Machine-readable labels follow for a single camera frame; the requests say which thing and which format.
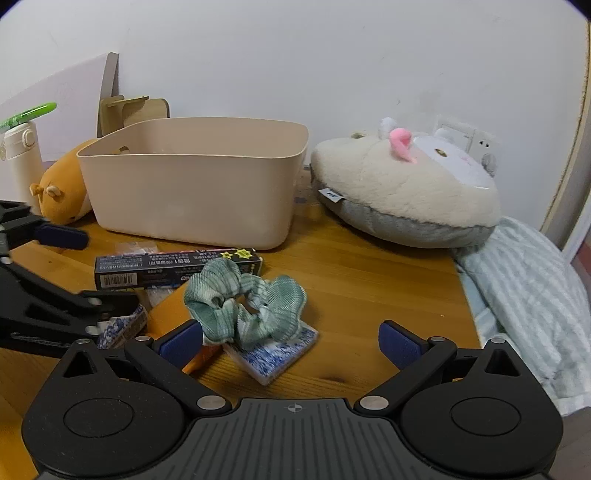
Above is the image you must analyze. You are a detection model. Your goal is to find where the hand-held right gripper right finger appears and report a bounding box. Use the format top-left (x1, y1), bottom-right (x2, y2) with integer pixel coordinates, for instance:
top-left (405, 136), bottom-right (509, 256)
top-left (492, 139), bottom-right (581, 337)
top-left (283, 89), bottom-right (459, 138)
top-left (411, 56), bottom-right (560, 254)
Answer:
top-left (353, 320), bottom-right (526, 416)

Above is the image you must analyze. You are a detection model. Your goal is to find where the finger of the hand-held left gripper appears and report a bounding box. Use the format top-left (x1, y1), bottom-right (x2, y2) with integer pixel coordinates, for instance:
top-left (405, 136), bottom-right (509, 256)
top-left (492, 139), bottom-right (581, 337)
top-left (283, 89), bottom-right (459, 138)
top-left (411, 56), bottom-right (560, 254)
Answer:
top-left (0, 200), bottom-right (89, 251)
top-left (0, 262), bottom-right (140, 357)

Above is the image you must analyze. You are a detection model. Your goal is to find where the blue patterned white packet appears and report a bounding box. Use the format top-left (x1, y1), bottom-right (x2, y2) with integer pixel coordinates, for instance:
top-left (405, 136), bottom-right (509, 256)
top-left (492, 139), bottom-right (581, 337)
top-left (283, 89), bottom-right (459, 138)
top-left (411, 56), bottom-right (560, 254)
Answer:
top-left (85, 305), bottom-right (151, 349)

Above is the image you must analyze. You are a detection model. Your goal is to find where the white board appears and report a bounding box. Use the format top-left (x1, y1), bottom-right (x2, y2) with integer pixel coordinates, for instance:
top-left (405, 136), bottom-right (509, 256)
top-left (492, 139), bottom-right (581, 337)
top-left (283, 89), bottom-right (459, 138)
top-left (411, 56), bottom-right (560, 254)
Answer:
top-left (0, 52), bottom-right (120, 162)

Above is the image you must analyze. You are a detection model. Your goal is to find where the white thermos bottle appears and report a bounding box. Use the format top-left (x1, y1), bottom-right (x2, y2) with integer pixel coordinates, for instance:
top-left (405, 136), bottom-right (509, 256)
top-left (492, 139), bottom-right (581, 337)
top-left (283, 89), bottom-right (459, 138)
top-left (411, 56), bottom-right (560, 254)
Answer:
top-left (0, 122), bottom-right (42, 208)

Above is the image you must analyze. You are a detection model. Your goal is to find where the white wall socket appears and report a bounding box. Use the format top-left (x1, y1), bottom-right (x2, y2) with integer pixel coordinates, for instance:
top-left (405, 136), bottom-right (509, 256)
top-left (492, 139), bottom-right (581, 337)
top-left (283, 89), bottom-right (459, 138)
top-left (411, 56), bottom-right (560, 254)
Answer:
top-left (433, 115), bottom-right (502, 160)

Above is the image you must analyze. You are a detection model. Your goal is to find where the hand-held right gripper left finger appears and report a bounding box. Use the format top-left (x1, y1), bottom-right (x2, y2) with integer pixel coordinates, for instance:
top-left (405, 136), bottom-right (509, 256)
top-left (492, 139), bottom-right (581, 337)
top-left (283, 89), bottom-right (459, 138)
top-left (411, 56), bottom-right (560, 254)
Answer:
top-left (55, 320), bottom-right (234, 419)

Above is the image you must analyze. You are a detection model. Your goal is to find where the green pen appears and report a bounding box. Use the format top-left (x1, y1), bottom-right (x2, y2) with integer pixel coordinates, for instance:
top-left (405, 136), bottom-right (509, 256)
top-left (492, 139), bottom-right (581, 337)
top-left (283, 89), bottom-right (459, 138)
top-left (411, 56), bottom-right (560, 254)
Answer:
top-left (0, 102), bottom-right (57, 130)

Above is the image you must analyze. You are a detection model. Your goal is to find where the wooden stand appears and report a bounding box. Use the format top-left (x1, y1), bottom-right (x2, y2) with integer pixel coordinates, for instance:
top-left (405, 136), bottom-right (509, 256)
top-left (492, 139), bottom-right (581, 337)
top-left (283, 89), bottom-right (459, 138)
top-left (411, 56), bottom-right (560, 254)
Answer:
top-left (96, 95), bottom-right (172, 139)

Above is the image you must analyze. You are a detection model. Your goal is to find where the orange plush toy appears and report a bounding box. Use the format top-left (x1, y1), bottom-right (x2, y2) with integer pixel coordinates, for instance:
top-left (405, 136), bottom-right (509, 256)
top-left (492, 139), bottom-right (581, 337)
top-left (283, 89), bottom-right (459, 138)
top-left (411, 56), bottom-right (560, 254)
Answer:
top-left (30, 141), bottom-right (95, 226)

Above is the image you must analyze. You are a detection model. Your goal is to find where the beige plastic container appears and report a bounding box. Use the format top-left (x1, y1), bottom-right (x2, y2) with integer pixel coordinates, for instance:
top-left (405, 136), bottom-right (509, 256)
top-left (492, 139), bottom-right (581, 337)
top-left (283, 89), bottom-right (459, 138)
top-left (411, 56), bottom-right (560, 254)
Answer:
top-left (76, 117), bottom-right (309, 252)

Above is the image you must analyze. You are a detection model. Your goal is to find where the white fluffy plush slipper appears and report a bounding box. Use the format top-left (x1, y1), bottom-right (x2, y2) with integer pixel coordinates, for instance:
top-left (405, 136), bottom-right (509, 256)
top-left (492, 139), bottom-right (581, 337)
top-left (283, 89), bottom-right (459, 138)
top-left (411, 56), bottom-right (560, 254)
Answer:
top-left (310, 117), bottom-right (503, 249)

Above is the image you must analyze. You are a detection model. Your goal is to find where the small clear packet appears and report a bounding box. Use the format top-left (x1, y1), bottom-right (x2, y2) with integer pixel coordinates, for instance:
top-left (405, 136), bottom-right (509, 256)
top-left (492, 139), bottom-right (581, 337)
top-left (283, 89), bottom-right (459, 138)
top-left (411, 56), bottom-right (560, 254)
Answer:
top-left (115, 240), bottom-right (160, 257)

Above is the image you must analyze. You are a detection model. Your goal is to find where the light blue striped blanket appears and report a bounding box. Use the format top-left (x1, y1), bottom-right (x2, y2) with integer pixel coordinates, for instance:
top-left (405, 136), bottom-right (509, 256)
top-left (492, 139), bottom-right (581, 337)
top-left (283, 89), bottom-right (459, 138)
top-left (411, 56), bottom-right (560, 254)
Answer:
top-left (455, 216), bottom-right (591, 414)

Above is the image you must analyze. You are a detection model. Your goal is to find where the blue patterned white tile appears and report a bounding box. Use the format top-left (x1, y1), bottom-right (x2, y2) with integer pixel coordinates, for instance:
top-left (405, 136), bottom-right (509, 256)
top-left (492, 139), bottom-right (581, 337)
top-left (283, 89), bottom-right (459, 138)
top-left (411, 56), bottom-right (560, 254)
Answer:
top-left (224, 323), bottom-right (319, 386)

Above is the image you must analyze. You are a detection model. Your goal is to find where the orange plastic item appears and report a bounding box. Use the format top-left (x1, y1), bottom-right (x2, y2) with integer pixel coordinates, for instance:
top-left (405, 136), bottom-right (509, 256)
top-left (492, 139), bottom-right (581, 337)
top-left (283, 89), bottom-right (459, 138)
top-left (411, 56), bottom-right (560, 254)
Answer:
top-left (182, 344), bottom-right (222, 374)

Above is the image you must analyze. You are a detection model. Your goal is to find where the long black printed box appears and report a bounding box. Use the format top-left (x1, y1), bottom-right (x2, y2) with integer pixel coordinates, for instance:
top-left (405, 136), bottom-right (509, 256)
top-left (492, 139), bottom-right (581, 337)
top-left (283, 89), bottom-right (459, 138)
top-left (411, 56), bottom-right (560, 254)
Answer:
top-left (95, 248), bottom-right (264, 291)

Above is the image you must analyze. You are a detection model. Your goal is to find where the green plaid scrunchie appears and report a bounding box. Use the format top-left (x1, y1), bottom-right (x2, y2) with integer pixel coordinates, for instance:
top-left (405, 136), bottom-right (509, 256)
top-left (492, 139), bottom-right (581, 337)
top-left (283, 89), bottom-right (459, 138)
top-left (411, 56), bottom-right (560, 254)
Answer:
top-left (184, 258), bottom-right (308, 346)

